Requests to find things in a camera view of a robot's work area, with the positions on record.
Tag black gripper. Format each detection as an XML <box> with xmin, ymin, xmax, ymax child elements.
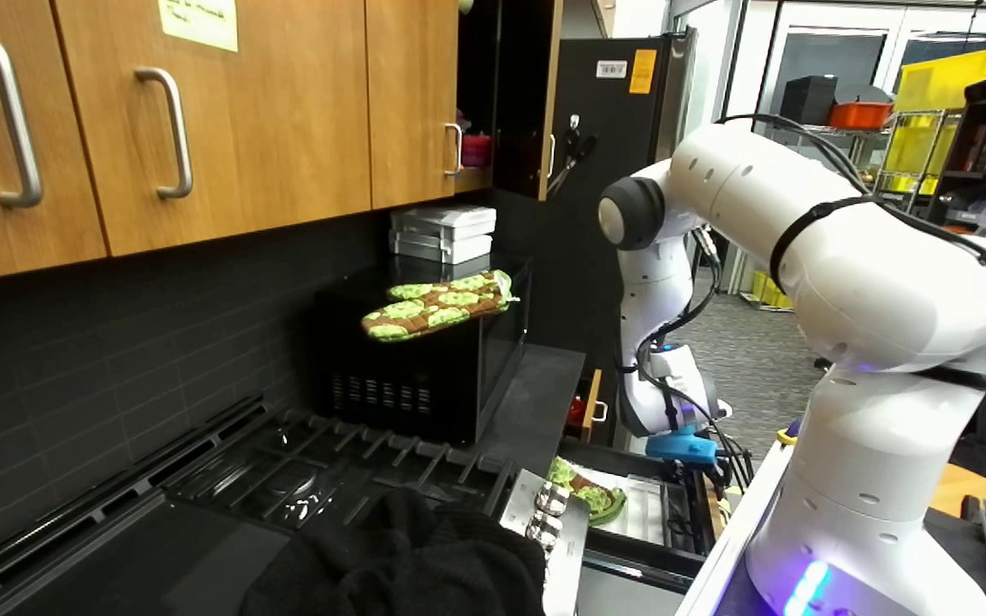
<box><xmin>709</xmin><ymin>430</ymin><xmax>756</xmax><ymax>489</ymax></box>

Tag green patterned oven mitt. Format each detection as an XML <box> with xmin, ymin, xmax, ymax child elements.
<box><xmin>359</xmin><ymin>267</ymin><xmax>525</xmax><ymax>346</ymax></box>
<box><xmin>545</xmin><ymin>456</ymin><xmax>628</xmax><ymax>528</ymax></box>

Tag yellow parts bin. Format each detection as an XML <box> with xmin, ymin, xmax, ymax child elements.
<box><xmin>741</xmin><ymin>272</ymin><xmax>797</xmax><ymax>310</ymax></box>

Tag black steel microwave oven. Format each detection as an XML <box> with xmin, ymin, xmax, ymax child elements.
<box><xmin>315</xmin><ymin>272</ymin><xmax>534</xmax><ymax>452</ymax></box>

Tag black tall cabinet panel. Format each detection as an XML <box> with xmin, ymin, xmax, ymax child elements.
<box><xmin>542</xmin><ymin>31</ymin><xmax>698</xmax><ymax>353</ymax></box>

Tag black cloth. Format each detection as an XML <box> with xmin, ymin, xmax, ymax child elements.
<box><xmin>234</xmin><ymin>485</ymin><xmax>551</xmax><ymax>616</ymax></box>

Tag white box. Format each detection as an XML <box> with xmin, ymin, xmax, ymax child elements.
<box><xmin>391</xmin><ymin>203</ymin><xmax>498</xmax><ymax>238</ymax></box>
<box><xmin>391</xmin><ymin>232</ymin><xmax>496</xmax><ymax>267</ymax></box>

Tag orange storage bin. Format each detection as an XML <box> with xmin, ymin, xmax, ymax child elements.
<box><xmin>827</xmin><ymin>98</ymin><xmax>892</xmax><ymax>132</ymax></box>

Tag black storage box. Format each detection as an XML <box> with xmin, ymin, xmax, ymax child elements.
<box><xmin>778</xmin><ymin>72</ymin><xmax>842</xmax><ymax>128</ymax></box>

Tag yellow sticker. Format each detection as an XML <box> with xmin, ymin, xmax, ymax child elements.
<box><xmin>626</xmin><ymin>43</ymin><xmax>659</xmax><ymax>98</ymax></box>

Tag black gas stove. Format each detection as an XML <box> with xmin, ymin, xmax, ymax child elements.
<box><xmin>0</xmin><ymin>391</ymin><xmax>591</xmax><ymax>616</ymax></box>

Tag large yellow storage bin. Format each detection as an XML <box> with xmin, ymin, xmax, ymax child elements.
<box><xmin>891</xmin><ymin>43</ymin><xmax>986</xmax><ymax>200</ymax></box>

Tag green sticky note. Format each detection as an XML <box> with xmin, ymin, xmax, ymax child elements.
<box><xmin>153</xmin><ymin>0</ymin><xmax>242</xmax><ymax>56</ymax></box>

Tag wooden drawer with steel handle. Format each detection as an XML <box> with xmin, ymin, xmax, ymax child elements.
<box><xmin>565</xmin><ymin>364</ymin><xmax>615</xmax><ymax>448</ymax></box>

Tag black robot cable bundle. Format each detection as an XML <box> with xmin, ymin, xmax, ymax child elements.
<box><xmin>615</xmin><ymin>110</ymin><xmax>986</xmax><ymax>483</ymax></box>

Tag black handled scissors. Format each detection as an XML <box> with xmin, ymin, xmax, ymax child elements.
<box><xmin>545</xmin><ymin>110</ymin><xmax>602</xmax><ymax>194</ymax></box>

